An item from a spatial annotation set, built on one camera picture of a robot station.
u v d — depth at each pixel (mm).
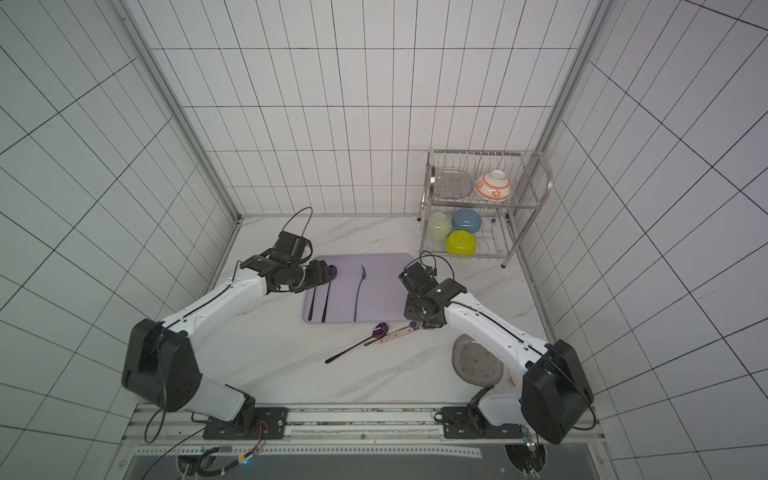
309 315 921
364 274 1008
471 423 658
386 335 873
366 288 976
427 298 572
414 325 899
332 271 947
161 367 422
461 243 1004
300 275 728
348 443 715
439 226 1035
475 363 827
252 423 697
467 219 1076
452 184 912
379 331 874
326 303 945
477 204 858
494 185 854
